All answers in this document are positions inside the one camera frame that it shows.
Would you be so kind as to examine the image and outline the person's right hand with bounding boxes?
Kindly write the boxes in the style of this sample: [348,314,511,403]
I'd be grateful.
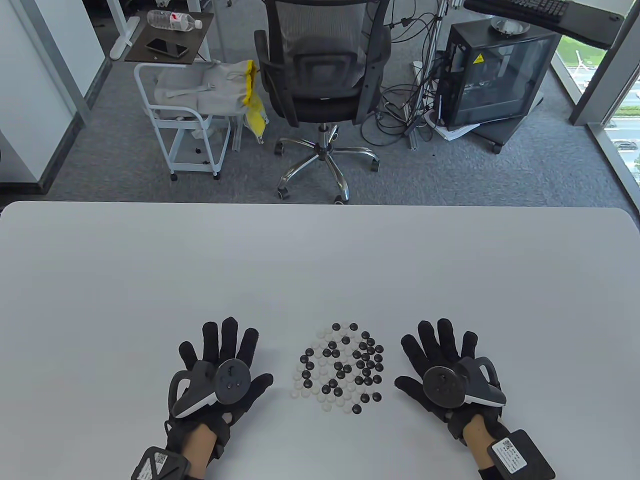
[394,318,512,442]

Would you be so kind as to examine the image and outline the person's left hand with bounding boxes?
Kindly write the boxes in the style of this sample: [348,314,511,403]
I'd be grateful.
[165,316,275,463]

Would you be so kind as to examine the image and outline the pile of mixed go stones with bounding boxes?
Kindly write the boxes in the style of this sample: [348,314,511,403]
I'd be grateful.
[290,322,385,415]

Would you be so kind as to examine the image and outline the black and white VR controller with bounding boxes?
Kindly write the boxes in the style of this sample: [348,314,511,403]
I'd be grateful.
[168,358,251,420]
[423,356,507,408]

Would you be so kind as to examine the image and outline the black cross-braced wrist module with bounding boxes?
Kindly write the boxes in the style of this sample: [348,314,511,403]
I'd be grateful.
[131,446,191,480]

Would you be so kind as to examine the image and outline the black labelled wrist box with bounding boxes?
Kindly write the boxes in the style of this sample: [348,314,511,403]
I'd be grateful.
[477,429,557,480]

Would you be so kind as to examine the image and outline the white papers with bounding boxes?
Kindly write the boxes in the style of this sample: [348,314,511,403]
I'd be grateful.
[427,112,481,143]

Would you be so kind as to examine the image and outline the dark rolling computer stand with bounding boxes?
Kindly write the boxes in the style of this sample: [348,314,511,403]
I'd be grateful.
[475,95,546,155]

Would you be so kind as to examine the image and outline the black computer tower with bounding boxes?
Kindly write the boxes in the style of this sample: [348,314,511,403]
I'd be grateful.
[436,21,562,132]

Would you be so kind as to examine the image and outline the yellow plastic bag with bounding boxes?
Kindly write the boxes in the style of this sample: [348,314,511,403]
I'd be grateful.
[241,60,270,145]

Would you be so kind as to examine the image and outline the white metal cart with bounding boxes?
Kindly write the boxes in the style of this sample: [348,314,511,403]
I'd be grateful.
[134,62,232,181]

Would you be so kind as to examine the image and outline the black mesh office chair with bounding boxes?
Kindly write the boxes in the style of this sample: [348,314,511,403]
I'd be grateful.
[254,0,393,205]

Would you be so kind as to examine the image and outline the grey fabric bag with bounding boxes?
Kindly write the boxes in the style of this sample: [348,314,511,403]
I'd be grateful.
[154,61,253,118]

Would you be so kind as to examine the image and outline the silver bowl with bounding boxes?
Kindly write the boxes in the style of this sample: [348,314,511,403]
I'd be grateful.
[491,15,531,37]

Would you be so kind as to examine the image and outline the black keyboard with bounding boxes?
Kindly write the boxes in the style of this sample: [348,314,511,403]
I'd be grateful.
[465,0,571,23]

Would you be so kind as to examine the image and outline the brown side table top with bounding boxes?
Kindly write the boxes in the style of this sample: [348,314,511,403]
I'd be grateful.
[125,10,215,65]

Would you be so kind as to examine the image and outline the black smartphone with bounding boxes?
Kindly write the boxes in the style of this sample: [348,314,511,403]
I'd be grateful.
[145,38,190,57]

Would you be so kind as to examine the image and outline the white desk leg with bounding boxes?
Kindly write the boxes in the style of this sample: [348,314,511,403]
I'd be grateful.
[106,0,142,61]

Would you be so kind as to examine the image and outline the clear plastic water bottle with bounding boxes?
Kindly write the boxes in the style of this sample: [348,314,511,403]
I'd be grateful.
[147,9,203,32]

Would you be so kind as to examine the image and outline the tangle of black cables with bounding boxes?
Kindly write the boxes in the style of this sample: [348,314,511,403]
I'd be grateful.
[361,0,451,148]

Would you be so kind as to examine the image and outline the aluminium frame post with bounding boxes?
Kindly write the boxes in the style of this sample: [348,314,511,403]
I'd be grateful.
[407,0,451,151]

